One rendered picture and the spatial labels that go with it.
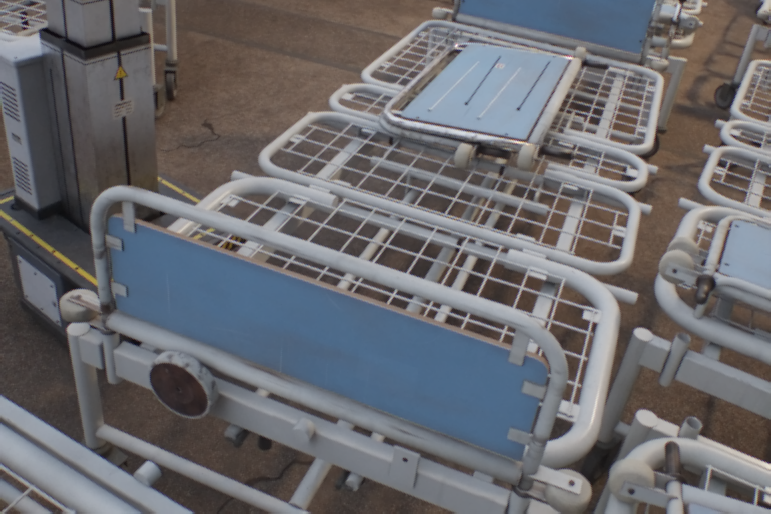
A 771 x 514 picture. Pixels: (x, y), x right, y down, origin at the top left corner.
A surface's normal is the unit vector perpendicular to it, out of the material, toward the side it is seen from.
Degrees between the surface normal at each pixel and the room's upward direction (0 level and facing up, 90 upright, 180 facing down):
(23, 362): 0
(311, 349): 90
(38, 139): 90
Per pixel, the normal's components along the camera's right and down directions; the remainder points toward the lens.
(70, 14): -0.59, 0.37
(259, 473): 0.11, -0.84
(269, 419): -0.36, 0.46
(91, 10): 0.80, 0.40
